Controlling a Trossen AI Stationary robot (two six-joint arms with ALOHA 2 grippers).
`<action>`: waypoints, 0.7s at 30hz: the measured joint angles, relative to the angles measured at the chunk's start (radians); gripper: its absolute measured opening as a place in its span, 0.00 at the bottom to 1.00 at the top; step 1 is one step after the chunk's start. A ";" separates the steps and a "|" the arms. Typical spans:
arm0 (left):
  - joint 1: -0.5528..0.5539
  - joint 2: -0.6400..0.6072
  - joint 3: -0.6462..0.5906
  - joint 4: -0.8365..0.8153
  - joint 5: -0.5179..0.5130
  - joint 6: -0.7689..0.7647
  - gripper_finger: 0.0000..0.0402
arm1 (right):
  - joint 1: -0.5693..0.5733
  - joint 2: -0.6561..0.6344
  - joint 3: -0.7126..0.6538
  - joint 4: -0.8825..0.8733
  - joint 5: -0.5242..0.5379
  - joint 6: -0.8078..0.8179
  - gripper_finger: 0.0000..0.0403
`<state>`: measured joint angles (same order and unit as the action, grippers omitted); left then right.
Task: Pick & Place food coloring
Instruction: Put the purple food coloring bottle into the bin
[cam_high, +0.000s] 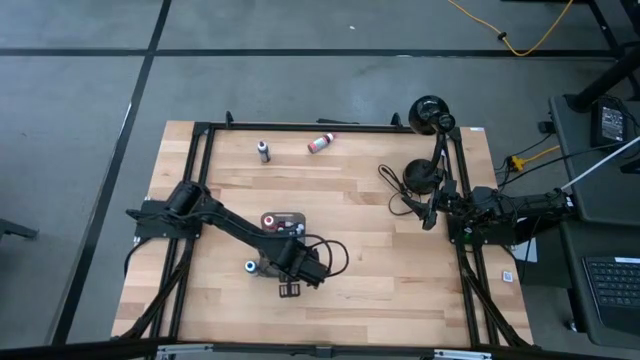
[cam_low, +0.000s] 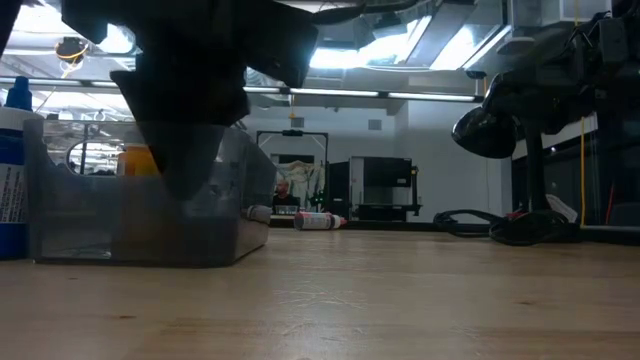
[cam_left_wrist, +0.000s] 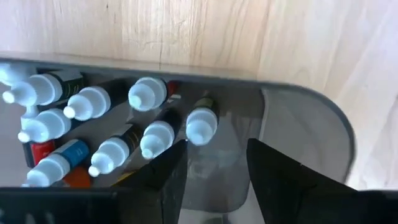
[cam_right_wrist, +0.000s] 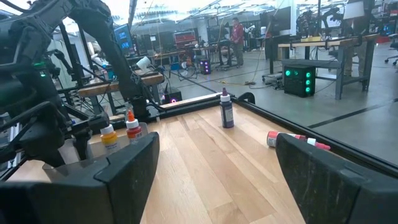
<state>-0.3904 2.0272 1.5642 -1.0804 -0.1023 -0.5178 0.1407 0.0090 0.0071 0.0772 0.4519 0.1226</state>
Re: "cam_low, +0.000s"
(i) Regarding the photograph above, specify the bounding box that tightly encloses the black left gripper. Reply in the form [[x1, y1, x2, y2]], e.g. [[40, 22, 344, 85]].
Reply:
[[60, 0, 320, 201]]

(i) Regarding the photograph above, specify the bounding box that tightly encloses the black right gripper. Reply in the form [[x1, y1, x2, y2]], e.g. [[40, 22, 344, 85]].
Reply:
[[497, 9, 640, 135]]

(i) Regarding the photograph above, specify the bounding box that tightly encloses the yellow food coloring bottle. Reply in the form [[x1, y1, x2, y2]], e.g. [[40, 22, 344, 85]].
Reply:
[[114, 143, 166, 256]]

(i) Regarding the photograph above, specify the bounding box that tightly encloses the pink food coloring bottle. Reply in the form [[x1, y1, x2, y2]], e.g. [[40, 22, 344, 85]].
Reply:
[[293, 210, 348, 232]]

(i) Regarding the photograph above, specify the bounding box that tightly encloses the blue food coloring bottle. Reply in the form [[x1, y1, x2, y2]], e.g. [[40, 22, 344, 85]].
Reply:
[[0, 75, 44, 261]]

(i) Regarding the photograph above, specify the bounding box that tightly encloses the black desk lamp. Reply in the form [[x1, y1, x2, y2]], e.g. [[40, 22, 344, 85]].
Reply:
[[450, 69, 584, 246]]

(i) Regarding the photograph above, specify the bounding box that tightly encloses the person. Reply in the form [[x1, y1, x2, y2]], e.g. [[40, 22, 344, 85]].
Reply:
[[272, 178, 302, 214]]

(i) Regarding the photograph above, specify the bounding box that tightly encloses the smoky transparent plastic bin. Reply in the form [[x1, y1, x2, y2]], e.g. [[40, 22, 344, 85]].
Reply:
[[23, 117, 277, 269]]

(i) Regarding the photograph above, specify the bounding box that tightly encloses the long ceiling light strip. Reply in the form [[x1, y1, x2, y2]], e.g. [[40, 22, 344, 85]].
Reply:
[[244, 85, 479, 103]]

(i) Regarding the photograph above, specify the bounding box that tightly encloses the black equipment cabinet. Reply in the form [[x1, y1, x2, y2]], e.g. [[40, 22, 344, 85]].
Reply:
[[348, 155, 422, 222]]

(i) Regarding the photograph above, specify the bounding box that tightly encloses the yellow hanging cord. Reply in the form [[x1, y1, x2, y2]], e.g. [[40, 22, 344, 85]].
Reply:
[[572, 0, 587, 227]]

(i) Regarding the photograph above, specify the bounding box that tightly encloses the black metal frame rig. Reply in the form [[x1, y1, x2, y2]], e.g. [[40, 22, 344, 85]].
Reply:
[[255, 129, 330, 216]]

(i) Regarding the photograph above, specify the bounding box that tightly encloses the black ceiling cord reel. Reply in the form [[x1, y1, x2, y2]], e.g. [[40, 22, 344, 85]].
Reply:
[[54, 37, 91, 66]]

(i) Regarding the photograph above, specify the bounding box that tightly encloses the black lamp cable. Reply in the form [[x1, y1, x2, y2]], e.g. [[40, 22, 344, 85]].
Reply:
[[432, 208, 501, 239]]

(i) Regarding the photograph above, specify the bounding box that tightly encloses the black aluminium table frame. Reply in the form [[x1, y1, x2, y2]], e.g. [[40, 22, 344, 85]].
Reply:
[[269, 217, 640, 246]]

